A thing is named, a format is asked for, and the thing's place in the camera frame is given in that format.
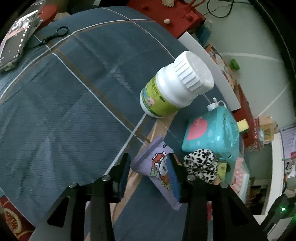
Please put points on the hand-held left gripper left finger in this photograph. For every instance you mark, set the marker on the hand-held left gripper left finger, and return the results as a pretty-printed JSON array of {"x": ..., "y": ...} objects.
[{"x": 121, "y": 180}]

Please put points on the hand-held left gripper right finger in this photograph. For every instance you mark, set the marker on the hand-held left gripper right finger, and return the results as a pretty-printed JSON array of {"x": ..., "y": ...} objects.
[{"x": 174, "y": 179}]

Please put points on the purple cartoon snack packet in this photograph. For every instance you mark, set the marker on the purple cartoon snack packet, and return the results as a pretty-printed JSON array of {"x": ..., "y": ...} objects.
[{"x": 155, "y": 162}]

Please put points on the leopard print scrunchie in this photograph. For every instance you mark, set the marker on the leopard print scrunchie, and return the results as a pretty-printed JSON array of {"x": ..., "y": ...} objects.
[{"x": 201, "y": 162}]

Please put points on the white desk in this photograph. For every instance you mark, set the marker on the white desk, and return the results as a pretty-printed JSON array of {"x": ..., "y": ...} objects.
[{"x": 276, "y": 173}]

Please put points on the teal toy container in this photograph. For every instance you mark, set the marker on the teal toy container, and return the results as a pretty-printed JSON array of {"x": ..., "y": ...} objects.
[{"x": 215, "y": 136}]

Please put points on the purple dotted paper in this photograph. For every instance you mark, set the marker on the purple dotted paper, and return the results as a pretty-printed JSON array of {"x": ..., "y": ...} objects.
[{"x": 289, "y": 141}]

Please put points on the red white patterned box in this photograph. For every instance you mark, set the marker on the red white patterned box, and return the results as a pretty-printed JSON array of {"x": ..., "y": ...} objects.
[{"x": 256, "y": 139}]

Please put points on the beige gift box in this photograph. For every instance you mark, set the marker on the beige gift box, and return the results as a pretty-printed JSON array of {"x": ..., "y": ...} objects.
[{"x": 268, "y": 129}]

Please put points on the yellow green sponge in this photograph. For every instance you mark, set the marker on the yellow green sponge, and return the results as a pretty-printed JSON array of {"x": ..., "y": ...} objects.
[{"x": 242, "y": 125}]

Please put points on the white pill bottle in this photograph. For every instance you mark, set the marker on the white pill bottle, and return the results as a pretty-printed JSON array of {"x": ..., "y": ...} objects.
[{"x": 171, "y": 88}]

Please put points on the plaid blue blanket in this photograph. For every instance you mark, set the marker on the plaid blue blanket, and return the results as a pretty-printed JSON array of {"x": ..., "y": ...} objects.
[{"x": 69, "y": 104}]

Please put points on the red cardboard box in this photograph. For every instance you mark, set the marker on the red cardboard box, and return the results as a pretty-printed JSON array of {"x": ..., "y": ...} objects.
[{"x": 245, "y": 115}]

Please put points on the red patterned tin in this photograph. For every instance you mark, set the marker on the red patterned tin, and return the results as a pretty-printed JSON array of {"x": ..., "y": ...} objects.
[{"x": 10, "y": 215}]

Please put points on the white bed board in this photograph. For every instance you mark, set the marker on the white bed board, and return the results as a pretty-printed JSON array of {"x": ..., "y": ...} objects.
[{"x": 208, "y": 62}]

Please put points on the orange printed box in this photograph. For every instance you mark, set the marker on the orange printed box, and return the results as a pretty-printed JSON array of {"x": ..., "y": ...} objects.
[{"x": 222, "y": 67}]

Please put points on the clear water bottle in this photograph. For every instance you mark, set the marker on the clear water bottle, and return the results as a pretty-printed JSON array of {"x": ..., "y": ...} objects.
[{"x": 204, "y": 33}]

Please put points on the red felt bag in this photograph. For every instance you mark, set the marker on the red felt bag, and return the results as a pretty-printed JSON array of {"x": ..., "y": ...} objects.
[{"x": 166, "y": 16}]

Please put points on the smartphone in clear case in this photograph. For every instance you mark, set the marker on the smartphone in clear case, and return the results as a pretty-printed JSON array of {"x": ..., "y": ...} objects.
[{"x": 18, "y": 34}]

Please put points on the red round object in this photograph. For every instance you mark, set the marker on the red round object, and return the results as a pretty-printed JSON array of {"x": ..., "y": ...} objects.
[{"x": 47, "y": 11}]

